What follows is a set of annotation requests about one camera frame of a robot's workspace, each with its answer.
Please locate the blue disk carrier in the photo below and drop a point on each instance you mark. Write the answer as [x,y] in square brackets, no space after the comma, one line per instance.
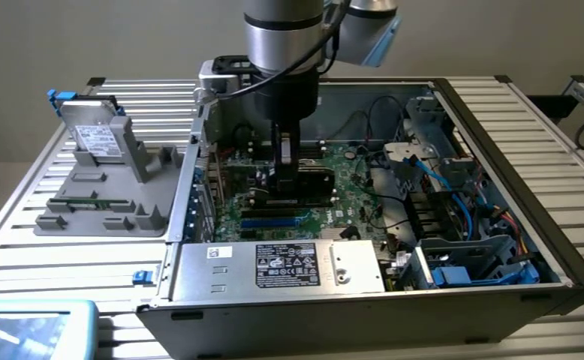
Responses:
[63,95]

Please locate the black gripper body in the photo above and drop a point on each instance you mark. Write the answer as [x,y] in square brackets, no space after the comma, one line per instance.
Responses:
[286,99]

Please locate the black expansion slot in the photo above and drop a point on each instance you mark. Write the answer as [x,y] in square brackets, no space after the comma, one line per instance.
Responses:
[268,214]

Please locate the open black PC case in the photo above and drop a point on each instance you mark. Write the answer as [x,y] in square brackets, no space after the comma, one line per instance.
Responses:
[351,326]

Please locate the disk bay with blue tray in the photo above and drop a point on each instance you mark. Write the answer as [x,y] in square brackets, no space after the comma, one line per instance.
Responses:
[472,262]

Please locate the metal drive cage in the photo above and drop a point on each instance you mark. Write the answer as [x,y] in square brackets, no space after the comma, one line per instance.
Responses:
[423,127]

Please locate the blue case latch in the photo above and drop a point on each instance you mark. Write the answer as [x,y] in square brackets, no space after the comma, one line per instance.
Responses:
[140,276]

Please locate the grey parts rack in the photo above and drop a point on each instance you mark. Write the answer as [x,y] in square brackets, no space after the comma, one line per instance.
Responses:
[111,221]

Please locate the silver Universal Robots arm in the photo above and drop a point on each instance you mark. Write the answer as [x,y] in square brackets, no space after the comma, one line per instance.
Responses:
[280,45]

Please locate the blue expansion slot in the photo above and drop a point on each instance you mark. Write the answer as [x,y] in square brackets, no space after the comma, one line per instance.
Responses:
[268,223]

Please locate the green RAM stick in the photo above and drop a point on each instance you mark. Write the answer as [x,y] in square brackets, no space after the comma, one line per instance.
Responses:
[96,203]

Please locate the silver power supply unit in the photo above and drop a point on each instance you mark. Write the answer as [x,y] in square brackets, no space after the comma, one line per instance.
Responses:
[280,268]

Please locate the silver chipset heatsink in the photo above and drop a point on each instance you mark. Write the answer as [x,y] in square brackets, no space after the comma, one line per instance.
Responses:
[333,234]

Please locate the light blue bin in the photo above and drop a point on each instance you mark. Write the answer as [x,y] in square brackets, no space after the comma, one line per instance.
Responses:
[31,330]

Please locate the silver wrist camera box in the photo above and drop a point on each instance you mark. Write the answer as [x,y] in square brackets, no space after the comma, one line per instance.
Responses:
[216,80]

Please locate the black fan shroud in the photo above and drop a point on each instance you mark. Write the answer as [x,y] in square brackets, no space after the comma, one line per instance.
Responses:
[429,217]

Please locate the black RAM slots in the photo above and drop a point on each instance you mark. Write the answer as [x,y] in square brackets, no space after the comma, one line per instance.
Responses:
[311,150]

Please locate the green motherboard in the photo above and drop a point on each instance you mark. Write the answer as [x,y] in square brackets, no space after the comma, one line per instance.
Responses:
[351,187]

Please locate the silver hard disk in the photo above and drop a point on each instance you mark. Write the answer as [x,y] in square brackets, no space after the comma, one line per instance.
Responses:
[93,131]

